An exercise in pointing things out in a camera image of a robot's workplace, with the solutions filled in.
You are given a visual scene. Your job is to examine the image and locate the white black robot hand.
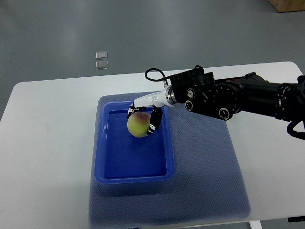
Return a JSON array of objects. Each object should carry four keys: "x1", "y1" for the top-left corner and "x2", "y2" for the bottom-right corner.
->
[{"x1": 127, "y1": 86, "x2": 178, "y2": 135}]

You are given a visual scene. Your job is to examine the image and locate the green pink peach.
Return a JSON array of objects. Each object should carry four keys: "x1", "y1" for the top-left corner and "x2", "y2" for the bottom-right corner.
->
[{"x1": 127, "y1": 112, "x2": 151, "y2": 138}]

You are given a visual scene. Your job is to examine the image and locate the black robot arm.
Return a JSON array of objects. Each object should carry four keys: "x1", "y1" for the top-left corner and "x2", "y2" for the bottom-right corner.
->
[{"x1": 160, "y1": 65, "x2": 305, "y2": 139}]

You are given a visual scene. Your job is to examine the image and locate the lower metal floor plate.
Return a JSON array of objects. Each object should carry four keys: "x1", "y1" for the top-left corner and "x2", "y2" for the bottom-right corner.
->
[{"x1": 95, "y1": 60, "x2": 108, "y2": 70}]

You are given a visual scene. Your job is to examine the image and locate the metal floor plate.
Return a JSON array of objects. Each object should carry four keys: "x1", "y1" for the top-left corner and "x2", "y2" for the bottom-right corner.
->
[
  {"x1": 95, "y1": 60, "x2": 108, "y2": 70},
  {"x1": 95, "y1": 51, "x2": 108, "y2": 60}
]

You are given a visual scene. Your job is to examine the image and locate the upper metal floor plate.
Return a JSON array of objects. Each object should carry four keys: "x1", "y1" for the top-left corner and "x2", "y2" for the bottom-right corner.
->
[{"x1": 95, "y1": 51, "x2": 108, "y2": 60}]

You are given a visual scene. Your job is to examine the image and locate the blue plastic tray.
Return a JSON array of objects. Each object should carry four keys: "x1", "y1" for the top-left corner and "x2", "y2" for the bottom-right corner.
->
[{"x1": 93, "y1": 101, "x2": 175, "y2": 185}]

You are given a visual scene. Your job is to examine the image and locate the blue textured mat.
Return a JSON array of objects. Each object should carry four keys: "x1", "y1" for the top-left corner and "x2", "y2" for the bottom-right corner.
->
[{"x1": 89, "y1": 93, "x2": 251, "y2": 229}]

